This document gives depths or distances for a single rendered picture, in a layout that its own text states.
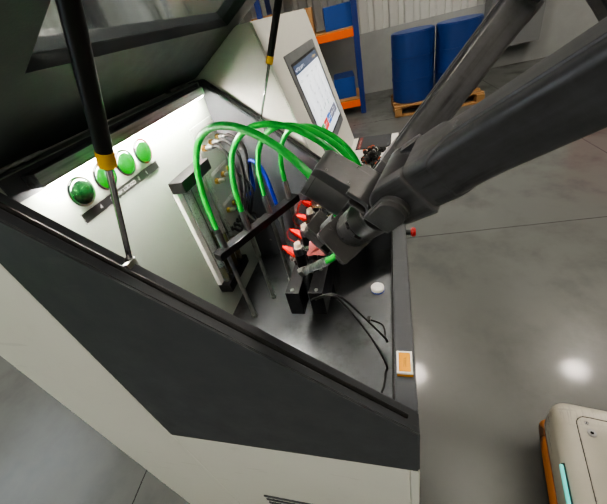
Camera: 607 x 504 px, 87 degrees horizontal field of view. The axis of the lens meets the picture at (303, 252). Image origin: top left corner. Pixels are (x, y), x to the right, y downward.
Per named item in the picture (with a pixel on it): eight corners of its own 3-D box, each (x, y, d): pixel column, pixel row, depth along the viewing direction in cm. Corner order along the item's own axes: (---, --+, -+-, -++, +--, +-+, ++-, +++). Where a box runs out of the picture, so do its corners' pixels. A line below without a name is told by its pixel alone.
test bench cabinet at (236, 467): (418, 562, 109) (419, 473, 63) (261, 526, 126) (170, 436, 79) (409, 373, 162) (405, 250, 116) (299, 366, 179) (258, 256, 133)
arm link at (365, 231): (393, 237, 39) (412, 200, 40) (345, 207, 39) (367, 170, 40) (371, 247, 46) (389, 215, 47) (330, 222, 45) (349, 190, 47)
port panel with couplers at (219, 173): (238, 226, 102) (199, 128, 84) (229, 227, 103) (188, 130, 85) (251, 205, 112) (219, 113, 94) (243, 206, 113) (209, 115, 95)
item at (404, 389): (418, 449, 66) (418, 411, 56) (396, 446, 67) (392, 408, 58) (406, 257, 113) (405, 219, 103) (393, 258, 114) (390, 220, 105)
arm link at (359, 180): (412, 217, 33) (437, 161, 36) (316, 155, 32) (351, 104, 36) (361, 255, 44) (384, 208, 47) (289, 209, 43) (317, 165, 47)
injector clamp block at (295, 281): (331, 331, 89) (322, 292, 80) (297, 330, 92) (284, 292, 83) (344, 254, 115) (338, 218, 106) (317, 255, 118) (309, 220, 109)
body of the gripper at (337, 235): (314, 236, 51) (325, 224, 44) (358, 197, 54) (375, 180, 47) (341, 266, 51) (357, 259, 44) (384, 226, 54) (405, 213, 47)
